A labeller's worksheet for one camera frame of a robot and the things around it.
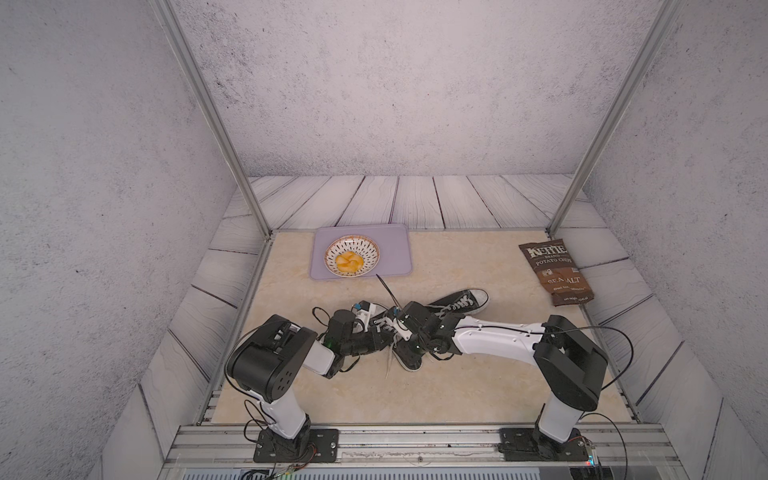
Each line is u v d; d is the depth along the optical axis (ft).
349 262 3.52
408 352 2.53
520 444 2.40
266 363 1.56
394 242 3.90
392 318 2.63
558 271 3.48
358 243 3.76
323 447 2.41
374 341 2.66
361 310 2.82
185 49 2.47
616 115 2.86
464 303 3.13
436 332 2.13
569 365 1.49
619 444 2.34
